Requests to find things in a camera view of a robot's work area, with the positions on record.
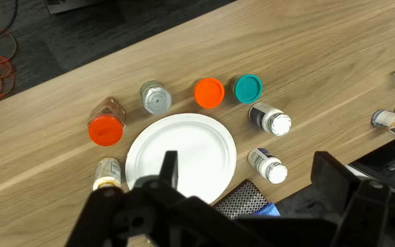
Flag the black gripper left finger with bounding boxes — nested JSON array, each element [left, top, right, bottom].
[[161, 151, 179, 188]]

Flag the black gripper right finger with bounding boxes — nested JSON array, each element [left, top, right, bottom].
[[310, 151, 360, 221]]

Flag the white cap pill bottle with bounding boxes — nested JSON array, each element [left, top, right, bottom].
[[249, 103, 293, 136], [249, 148, 288, 184]]

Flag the red cap spice jar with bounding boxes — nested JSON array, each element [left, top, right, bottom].
[[88, 97, 127, 147]]

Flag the green label tin can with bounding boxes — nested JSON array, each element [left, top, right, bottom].
[[140, 81, 172, 115]]

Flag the orange lid play-doh can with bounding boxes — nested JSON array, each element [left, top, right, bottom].
[[194, 77, 225, 110]]

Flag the teal lid play-doh can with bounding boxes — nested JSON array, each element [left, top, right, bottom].
[[232, 74, 264, 104]]

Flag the white paper plate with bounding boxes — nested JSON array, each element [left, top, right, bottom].
[[125, 112, 238, 203]]

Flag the glue bottle with white cap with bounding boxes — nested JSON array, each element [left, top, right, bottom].
[[92, 158, 123, 191]]

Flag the blue sponge cloth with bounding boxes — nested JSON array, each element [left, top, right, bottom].
[[256, 203, 280, 217]]

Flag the black mesh box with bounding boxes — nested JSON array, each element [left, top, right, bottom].
[[216, 180, 268, 218]]

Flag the lying pill bottle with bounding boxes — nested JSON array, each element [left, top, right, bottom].
[[372, 110, 395, 134]]

